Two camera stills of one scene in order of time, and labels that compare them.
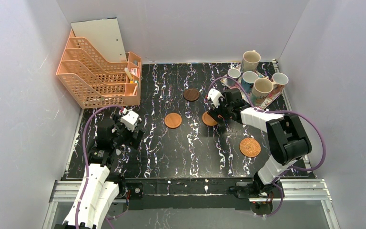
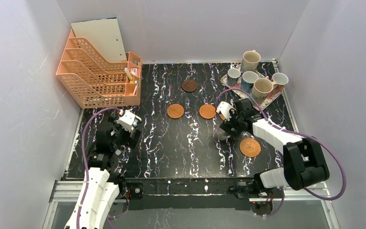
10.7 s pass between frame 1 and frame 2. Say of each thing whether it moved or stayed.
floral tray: stayed
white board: stayed
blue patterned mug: stayed
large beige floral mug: stayed
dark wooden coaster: moved
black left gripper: stayed
